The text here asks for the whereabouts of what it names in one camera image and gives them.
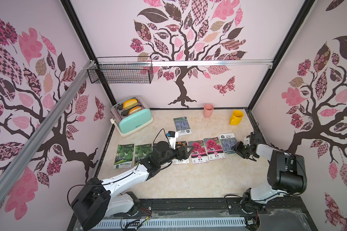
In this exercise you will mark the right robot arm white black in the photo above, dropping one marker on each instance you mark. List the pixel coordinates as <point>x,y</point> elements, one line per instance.
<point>286,173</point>

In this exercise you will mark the green plant seed packet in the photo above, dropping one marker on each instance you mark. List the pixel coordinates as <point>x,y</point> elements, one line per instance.
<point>124,156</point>

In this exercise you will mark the toast slice rear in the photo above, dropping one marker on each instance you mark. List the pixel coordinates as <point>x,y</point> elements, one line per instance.
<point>130,103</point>

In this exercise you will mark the aluminium rail back wall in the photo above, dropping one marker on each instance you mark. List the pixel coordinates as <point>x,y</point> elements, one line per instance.
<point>192,63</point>

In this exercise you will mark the white vented cable duct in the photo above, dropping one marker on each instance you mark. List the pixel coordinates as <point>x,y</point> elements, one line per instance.
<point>167,223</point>

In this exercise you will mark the toast slice front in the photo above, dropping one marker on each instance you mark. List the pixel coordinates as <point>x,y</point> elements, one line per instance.
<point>135,110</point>

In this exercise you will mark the marigold seed packet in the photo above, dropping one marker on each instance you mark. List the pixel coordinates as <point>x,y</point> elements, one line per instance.
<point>179,144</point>

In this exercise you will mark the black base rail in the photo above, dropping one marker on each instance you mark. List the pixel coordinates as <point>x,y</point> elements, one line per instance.
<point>280,214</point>

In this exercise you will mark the mint green toaster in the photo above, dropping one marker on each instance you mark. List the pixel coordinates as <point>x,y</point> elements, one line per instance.
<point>128,124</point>

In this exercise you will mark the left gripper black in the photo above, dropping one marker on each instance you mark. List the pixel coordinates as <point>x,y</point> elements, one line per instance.
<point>183,156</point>

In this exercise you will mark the toast slice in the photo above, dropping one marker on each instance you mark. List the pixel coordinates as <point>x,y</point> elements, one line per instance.
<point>130,103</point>
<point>135,110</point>

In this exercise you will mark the pink flower seed packet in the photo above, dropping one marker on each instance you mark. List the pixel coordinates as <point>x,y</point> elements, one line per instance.
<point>199,154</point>

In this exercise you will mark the pink flower packet edge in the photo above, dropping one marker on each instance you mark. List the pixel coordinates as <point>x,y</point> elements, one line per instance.
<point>214,148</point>

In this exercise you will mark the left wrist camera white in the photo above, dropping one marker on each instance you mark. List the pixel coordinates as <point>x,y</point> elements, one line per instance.
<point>172,136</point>

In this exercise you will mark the aluminium rail left wall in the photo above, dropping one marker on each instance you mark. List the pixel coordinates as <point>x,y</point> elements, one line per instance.
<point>21,161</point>

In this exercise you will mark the lavender seed packet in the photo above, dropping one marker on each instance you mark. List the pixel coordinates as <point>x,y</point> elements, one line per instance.
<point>182,126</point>
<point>228,141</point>

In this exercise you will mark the yellow mug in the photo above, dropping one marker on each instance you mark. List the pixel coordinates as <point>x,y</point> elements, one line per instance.
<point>236,117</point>

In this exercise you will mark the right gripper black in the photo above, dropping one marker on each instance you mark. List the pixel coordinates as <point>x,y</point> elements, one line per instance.
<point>244,148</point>

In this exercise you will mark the black wire basket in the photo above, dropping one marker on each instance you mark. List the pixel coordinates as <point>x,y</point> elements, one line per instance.
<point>122,69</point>

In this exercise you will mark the pink cup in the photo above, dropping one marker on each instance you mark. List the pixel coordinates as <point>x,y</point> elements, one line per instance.
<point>208,110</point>

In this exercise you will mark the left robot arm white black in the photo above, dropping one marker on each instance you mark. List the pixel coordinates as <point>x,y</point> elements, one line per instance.
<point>101,198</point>

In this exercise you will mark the aluminium rail wall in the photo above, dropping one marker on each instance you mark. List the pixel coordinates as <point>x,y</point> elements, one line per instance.
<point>21,161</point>
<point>192,63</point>

